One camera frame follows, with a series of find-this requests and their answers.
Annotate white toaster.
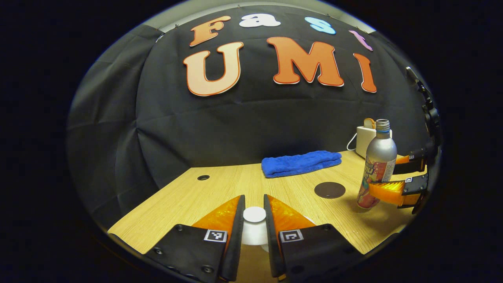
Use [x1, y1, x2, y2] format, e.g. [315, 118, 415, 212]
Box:
[356, 125, 393, 160]

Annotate silver water bottle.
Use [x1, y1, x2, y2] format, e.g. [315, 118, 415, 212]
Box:
[357, 119, 398, 209]

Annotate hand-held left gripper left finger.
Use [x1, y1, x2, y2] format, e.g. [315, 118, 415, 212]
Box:
[143, 195, 246, 283]

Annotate dark brown round coaster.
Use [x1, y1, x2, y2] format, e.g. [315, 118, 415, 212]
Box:
[314, 182, 346, 199]

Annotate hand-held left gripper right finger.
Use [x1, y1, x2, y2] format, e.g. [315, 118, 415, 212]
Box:
[263, 194, 364, 281]

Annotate blue towel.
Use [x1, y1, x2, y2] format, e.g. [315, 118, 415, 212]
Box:
[261, 151, 342, 178]

